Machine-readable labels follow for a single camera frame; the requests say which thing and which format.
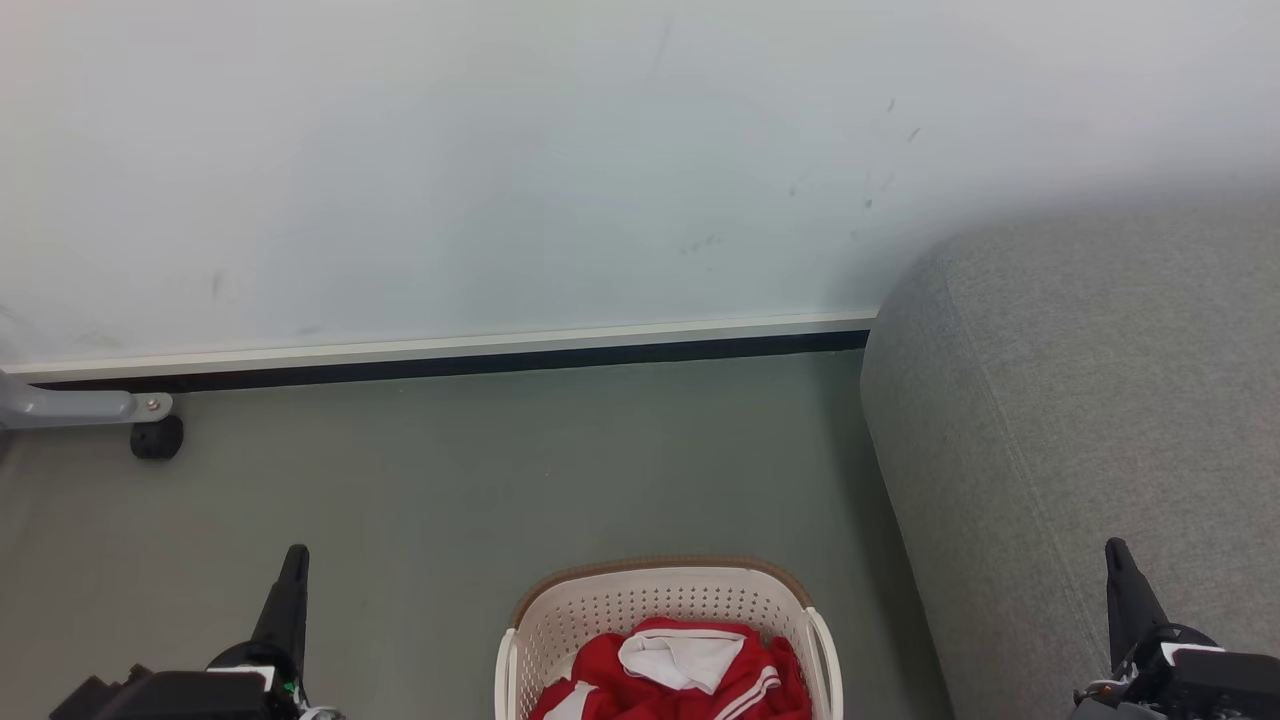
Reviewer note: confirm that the grey fabric sofa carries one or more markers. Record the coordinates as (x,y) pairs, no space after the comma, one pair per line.
(1080,420)

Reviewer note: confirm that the cream perforated laundry basket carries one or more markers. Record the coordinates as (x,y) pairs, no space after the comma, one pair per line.
(660,600)

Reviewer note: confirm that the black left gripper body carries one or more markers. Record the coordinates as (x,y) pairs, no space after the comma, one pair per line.
(190,695)

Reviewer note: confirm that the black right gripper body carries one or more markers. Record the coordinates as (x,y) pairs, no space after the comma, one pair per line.
(1210,685)

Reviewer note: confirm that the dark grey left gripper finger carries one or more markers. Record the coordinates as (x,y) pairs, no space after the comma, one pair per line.
(285,600)

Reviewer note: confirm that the white black wall baseboard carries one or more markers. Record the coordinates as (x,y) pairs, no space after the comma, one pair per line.
(450,355)

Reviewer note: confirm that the black caster wheel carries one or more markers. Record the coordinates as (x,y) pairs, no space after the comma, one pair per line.
(157,438)

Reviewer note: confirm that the grey metal stand leg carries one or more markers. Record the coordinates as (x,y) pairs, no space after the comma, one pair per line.
(70,407)

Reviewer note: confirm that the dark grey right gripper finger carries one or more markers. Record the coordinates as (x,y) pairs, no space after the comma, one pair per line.
(1128,600)

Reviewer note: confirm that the red white striped sports garment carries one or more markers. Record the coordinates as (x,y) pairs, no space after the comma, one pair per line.
(690,670)

